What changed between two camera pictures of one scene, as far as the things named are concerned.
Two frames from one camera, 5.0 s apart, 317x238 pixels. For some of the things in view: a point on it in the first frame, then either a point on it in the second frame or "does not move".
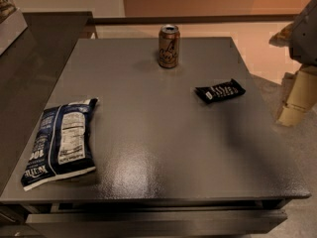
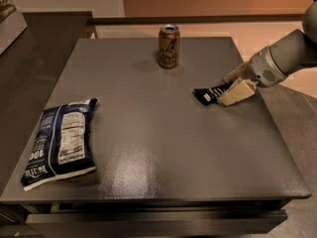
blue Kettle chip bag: [63, 146] does not move
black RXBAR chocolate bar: [219, 91] does not move
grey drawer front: [243, 223] does not move
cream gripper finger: [283, 37] to [239, 72]
